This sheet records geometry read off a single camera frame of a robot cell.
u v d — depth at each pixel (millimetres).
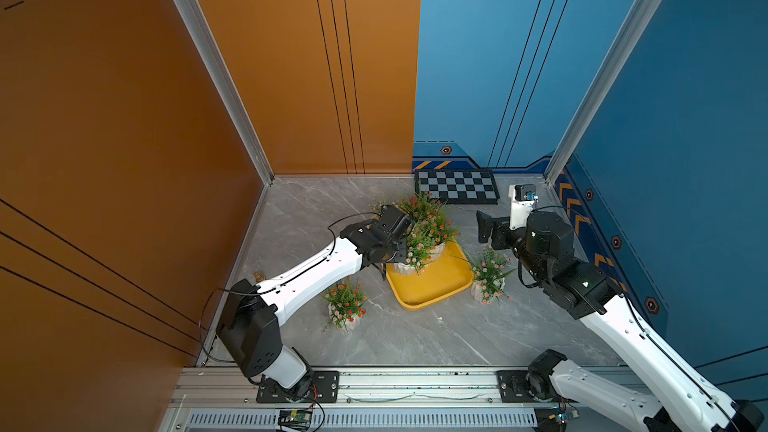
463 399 724
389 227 612
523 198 557
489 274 819
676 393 379
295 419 718
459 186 1125
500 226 590
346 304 731
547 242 474
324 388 735
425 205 1050
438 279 947
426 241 772
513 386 725
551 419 704
